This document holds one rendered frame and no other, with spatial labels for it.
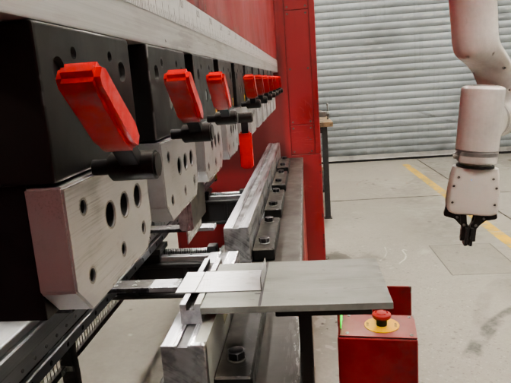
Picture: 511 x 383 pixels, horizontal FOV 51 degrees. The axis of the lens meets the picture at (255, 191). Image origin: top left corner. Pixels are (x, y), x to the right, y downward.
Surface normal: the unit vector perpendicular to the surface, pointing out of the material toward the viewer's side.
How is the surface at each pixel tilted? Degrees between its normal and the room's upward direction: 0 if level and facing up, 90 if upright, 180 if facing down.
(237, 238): 90
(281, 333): 0
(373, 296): 0
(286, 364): 0
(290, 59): 90
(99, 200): 90
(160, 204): 90
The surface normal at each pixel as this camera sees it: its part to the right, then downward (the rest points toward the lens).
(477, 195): -0.22, 0.21
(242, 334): -0.07, -0.98
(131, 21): 0.99, -0.05
